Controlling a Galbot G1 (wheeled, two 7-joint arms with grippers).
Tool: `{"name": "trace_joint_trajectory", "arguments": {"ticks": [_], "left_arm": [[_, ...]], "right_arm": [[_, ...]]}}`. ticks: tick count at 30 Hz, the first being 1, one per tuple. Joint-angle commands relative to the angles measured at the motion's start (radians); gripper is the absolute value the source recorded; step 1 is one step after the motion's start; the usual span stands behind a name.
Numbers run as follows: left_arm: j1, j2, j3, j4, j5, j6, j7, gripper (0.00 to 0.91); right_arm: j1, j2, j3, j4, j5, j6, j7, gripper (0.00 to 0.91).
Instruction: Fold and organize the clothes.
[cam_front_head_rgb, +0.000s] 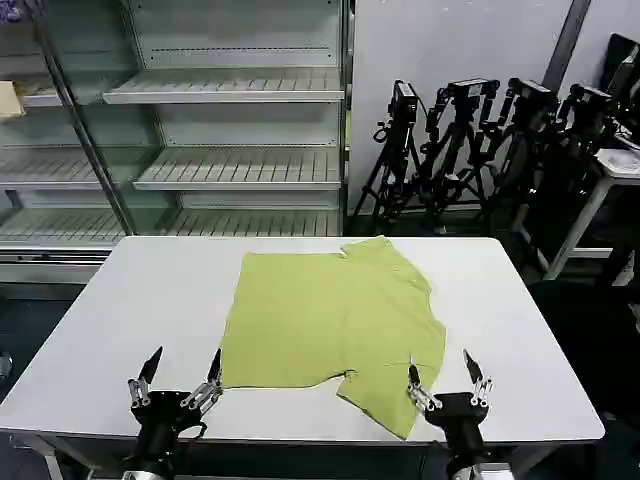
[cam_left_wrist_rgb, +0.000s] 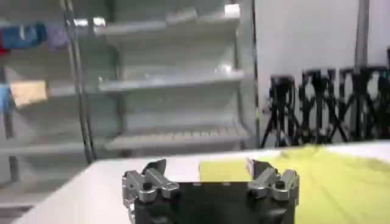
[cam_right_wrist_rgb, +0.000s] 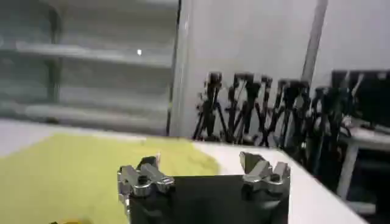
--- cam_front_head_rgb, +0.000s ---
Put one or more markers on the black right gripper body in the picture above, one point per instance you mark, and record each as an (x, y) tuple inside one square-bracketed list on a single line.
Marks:
[(460, 415)]

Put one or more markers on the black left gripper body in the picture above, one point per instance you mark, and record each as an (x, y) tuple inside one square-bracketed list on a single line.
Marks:
[(162, 420)]

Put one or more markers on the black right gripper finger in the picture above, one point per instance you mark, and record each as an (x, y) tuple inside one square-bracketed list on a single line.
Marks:
[(415, 380), (472, 367)]

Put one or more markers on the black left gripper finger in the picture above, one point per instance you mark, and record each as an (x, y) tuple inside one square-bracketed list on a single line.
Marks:
[(214, 372), (146, 372)]

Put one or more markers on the green printed t-shirt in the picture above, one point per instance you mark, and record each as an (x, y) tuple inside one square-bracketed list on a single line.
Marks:
[(330, 320)]

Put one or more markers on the grey caster wheel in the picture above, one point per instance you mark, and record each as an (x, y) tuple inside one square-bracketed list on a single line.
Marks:
[(4, 370)]

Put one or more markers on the person's foot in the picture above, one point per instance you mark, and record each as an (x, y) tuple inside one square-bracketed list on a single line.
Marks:
[(625, 272)]

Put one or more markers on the white open display shelf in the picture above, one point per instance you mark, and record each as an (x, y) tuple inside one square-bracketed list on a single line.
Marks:
[(240, 165)]

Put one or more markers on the small white side table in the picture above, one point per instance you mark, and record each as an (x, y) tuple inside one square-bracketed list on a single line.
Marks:
[(620, 165)]

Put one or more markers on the black monitor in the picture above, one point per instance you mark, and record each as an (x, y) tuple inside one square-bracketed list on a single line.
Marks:
[(625, 70)]

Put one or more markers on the grey slanted metal beam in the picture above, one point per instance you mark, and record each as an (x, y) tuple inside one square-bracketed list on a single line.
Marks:
[(567, 40)]

